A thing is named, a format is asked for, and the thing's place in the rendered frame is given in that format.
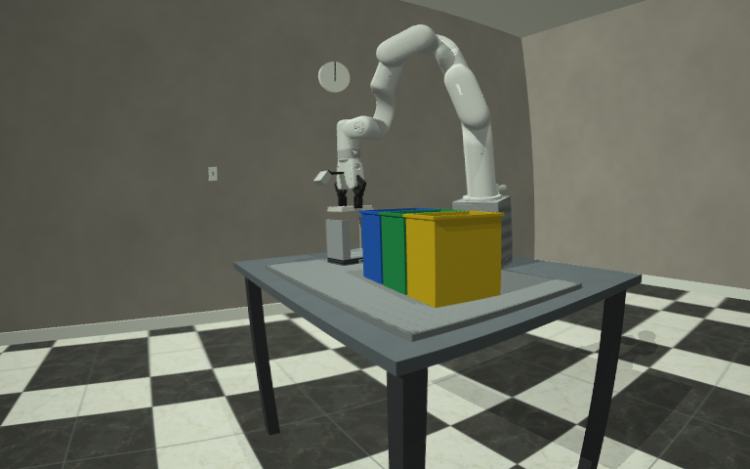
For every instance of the yellow bin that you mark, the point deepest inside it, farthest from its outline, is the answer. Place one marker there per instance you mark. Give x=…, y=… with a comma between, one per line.
x=453, y=259

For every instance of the green open bin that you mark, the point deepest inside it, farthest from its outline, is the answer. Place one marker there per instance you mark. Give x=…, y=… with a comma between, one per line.
x=394, y=248

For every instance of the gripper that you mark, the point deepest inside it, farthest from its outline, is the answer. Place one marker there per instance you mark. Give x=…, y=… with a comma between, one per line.
x=352, y=179

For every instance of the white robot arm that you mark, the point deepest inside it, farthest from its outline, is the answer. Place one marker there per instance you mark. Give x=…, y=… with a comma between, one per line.
x=463, y=90

